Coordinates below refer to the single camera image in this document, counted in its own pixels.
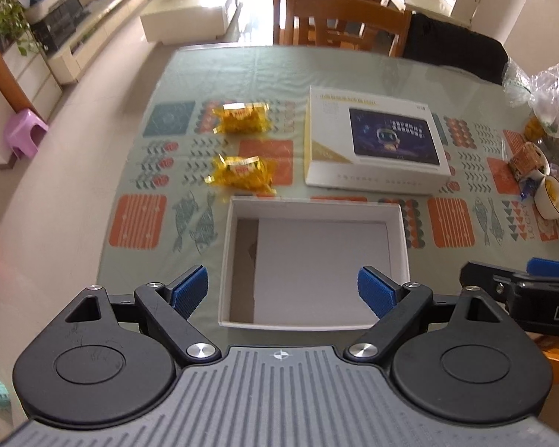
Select black garment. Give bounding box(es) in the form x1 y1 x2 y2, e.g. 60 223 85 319
403 13 511 85

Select white box base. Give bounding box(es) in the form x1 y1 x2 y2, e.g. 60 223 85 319
218 196 411 332

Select green potted plant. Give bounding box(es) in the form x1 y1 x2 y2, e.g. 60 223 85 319
0 0 40 57

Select bowl with brown snack pack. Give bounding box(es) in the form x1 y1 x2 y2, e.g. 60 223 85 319
510 142 551 182

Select yellow snack packet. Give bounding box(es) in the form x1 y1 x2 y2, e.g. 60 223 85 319
206 153 278 196
211 101 272 135

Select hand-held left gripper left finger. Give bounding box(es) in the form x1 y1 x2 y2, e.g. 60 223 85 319
65 264 222 368

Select purple plastic stool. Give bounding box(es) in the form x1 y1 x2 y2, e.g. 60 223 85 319
4 108 48 159

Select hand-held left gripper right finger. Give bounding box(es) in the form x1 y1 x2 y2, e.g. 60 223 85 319
344 265 501 366

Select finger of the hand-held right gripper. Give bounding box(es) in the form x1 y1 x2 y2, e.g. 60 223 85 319
526 257 559 278
459 261 530 290

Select white coffee table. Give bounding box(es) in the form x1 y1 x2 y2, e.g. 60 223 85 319
140 0 243 46

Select clear plastic bag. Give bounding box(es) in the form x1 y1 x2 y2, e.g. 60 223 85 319
502 58 559 124

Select grey printer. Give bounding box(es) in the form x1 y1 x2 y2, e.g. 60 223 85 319
25 0 72 22

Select white low cabinet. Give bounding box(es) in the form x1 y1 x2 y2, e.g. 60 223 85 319
47 0 152 85

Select white bowl with yellow contents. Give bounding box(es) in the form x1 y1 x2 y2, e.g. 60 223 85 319
533 174 559 221

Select white printed box lid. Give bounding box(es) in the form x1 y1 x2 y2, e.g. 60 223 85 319
304 85 452 196

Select patterned tablecloth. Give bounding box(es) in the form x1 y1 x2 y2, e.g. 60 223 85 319
95 45 559 350

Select white drawer cabinet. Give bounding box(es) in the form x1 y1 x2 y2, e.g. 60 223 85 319
2 39 65 118

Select yellow wrapped snacks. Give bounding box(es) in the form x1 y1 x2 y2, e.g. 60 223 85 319
524 118 547 143

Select black audio appliance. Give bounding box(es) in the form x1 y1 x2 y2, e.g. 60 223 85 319
30 2 91 54

